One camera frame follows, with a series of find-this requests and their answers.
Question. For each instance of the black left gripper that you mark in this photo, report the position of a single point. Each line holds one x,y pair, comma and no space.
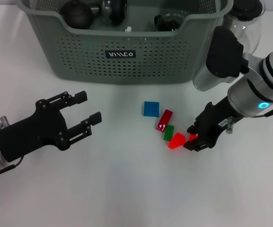
34,132

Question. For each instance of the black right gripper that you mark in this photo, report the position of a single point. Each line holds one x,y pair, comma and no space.
212,125

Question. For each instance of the large red toy brick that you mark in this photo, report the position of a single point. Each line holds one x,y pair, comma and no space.
176,141

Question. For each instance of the green toy brick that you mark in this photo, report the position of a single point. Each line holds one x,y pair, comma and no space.
169,133

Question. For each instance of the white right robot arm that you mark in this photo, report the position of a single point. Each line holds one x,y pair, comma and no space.
261,80

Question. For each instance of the grey-green perforated storage bin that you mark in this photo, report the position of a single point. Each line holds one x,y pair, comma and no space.
126,66

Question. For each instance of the dark red long toy brick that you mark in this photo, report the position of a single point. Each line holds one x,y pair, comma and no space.
164,120

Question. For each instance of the blue square toy plate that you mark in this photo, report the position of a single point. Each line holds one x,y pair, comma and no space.
151,108

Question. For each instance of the dark clay teapot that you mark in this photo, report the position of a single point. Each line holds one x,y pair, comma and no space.
76,15

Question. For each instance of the glass carafe with black lid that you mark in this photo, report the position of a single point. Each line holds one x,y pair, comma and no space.
247,26

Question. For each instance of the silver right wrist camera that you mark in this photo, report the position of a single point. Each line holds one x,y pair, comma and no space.
223,56

